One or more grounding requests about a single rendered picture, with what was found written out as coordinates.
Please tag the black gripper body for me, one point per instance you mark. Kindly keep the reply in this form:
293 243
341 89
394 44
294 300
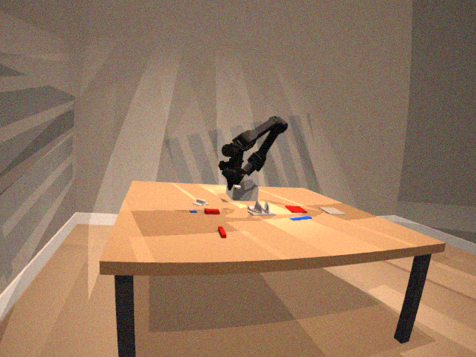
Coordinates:
235 169

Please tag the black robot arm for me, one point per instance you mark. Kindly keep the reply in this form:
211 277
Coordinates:
247 139

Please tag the red flat bar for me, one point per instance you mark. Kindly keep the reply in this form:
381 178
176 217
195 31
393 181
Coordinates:
221 232

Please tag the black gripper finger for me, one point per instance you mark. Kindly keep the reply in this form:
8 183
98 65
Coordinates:
230 181
239 179

